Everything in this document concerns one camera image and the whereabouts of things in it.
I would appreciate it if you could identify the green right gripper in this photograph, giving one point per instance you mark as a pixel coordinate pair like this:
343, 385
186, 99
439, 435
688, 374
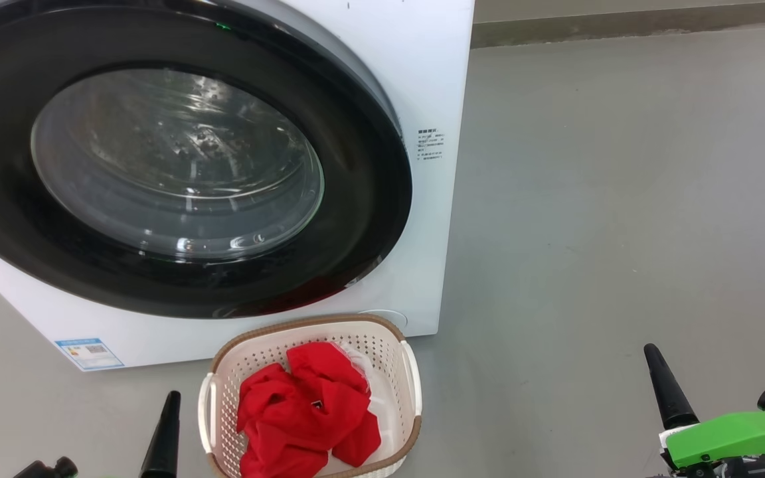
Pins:
734, 438

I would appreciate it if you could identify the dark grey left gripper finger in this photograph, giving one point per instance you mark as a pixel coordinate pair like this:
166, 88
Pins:
165, 445

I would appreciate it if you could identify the red garment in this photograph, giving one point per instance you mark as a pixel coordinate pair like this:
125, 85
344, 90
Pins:
303, 418

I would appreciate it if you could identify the black round glass washer door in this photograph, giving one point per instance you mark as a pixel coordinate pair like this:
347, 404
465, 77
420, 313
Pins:
362, 199

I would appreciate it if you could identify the cream perforated basket brown rim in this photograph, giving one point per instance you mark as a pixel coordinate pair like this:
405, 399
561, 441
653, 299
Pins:
389, 372

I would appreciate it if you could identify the white front-load washing machine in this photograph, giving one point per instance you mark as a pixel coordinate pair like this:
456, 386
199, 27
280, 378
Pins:
432, 265

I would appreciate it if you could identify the blue energy label sticker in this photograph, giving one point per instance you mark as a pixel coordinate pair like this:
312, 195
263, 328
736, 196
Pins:
90, 354

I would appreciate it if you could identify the round white filter cover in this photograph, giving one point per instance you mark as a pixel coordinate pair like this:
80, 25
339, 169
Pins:
392, 317

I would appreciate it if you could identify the grey skirting board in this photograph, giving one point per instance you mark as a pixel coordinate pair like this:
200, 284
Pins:
621, 23

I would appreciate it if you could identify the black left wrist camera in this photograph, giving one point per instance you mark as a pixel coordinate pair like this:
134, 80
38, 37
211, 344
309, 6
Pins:
50, 468

